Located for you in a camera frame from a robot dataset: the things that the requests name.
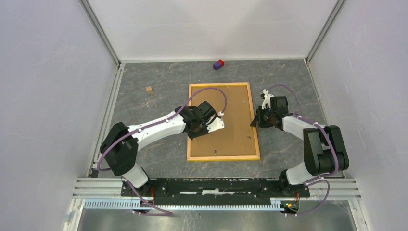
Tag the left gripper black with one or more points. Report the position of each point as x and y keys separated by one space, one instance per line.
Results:
x=191 y=135

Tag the white slotted cable duct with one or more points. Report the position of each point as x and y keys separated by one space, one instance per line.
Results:
x=136 y=204

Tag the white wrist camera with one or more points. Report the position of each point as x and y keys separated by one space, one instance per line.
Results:
x=266 y=96
x=216 y=125

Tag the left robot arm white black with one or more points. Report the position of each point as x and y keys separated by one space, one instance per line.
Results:
x=120 y=147

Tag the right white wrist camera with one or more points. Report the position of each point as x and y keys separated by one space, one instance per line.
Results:
x=266 y=96

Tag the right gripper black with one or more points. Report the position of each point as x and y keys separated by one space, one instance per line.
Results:
x=257 y=119

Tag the purple red toy brick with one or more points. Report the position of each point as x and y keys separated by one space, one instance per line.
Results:
x=218 y=64

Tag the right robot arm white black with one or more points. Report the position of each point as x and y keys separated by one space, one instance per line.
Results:
x=325 y=153

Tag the small wooden cube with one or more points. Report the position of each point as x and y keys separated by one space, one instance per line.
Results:
x=149 y=89

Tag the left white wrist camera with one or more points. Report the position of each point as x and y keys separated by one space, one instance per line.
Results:
x=216 y=125

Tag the yellow picture frame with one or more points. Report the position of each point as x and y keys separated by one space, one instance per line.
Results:
x=223 y=157

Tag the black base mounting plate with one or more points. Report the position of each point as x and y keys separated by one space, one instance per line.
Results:
x=219 y=191

